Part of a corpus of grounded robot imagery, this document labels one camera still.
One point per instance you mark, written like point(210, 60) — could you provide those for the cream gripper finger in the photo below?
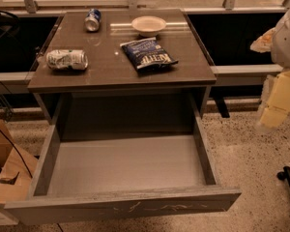
point(275, 101)
point(264, 42)

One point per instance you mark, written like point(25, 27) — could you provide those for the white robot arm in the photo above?
point(280, 48)

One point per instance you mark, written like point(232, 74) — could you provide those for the grey cabinet with glossy top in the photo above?
point(122, 55)

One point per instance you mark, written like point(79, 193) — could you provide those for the blue soda can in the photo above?
point(92, 20)

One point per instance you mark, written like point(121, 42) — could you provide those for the open grey top drawer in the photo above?
point(123, 157)

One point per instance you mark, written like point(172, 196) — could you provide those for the blue Kettle chip bag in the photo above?
point(147, 55)

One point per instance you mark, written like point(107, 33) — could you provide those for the brown cardboard box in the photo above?
point(17, 167)

